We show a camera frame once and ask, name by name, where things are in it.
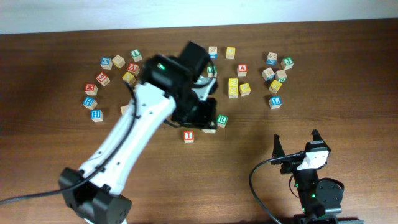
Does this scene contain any wooden block blue side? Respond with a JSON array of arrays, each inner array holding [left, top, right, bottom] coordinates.
[[262, 68, 275, 82], [208, 46, 218, 59]]

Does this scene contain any yellow top far block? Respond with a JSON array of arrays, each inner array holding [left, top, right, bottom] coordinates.
[[226, 47, 236, 60]]

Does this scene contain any yellow block middle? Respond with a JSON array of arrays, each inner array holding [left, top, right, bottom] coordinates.
[[239, 83, 251, 96]]

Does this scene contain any green L block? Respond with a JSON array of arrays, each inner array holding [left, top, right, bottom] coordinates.
[[131, 49, 142, 62]]

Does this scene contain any blue top far right block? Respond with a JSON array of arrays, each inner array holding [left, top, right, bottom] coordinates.
[[266, 52, 277, 65]]

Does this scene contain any red a block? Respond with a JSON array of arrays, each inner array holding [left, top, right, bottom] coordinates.
[[127, 63, 140, 76], [237, 64, 248, 77]]

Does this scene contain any yellow block right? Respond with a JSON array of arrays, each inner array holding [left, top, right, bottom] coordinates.
[[269, 80, 282, 94]]

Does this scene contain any red 6 block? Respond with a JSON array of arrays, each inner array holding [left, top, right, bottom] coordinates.
[[96, 72, 110, 86]]

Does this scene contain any green R block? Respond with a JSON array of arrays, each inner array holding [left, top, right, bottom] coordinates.
[[217, 114, 228, 128]]

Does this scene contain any blue 5 block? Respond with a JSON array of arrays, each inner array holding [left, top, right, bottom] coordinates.
[[100, 57, 113, 70]]

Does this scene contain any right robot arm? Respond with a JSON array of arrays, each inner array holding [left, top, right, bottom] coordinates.
[[271, 129, 364, 224]]

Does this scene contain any yellow block pair upper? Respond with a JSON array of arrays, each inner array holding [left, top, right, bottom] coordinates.
[[228, 78, 239, 88]]

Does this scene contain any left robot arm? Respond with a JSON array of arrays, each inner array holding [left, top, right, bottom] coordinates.
[[58, 42, 218, 223]]

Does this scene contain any green Z block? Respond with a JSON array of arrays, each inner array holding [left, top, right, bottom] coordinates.
[[207, 65, 218, 78]]

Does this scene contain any plain wooden block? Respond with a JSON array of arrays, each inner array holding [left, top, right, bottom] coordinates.
[[112, 55, 126, 68]]

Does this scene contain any blue L block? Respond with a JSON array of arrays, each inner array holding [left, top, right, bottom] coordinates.
[[269, 96, 282, 110]]

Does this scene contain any yellow block upper left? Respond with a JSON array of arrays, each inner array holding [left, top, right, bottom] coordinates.
[[122, 72, 136, 85]]

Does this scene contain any blue h block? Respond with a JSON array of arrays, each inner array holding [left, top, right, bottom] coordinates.
[[91, 110, 104, 122], [83, 96, 98, 110]]

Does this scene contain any blue H block near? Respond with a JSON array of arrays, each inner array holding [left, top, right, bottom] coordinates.
[[91, 110, 104, 122]]

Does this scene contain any green J block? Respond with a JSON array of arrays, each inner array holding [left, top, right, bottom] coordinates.
[[280, 57, 294, 70]]

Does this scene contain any red M block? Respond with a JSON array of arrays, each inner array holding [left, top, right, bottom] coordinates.
[[85, 83, 98, 96]]

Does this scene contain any yellow block pair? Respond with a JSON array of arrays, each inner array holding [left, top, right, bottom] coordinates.
[[228, 78, 239, 88], [228, 86, 239, 99]]

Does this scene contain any wooden block blue side right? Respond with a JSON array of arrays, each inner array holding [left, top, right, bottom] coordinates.
[[262, 68, 275, 82]]

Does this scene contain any wooden block green side right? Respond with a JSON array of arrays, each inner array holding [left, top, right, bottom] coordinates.
[[275, 70, 287, 83]]

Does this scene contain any yellow C block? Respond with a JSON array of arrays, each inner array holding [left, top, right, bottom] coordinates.
[[202, 129, 217, 134]]

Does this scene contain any wooden K block green side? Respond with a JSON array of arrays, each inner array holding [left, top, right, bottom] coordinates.
[[120, 105, 129, 115]]

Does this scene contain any blue H block far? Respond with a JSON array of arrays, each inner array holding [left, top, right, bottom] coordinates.
[[83, 96, 98, 110]]

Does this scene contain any yellow block pair lower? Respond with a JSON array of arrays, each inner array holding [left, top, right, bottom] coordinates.
[[228, 86, 239, 99]]

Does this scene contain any red I block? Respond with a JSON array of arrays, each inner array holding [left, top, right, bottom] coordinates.
[[183, 131, 195, 144]]

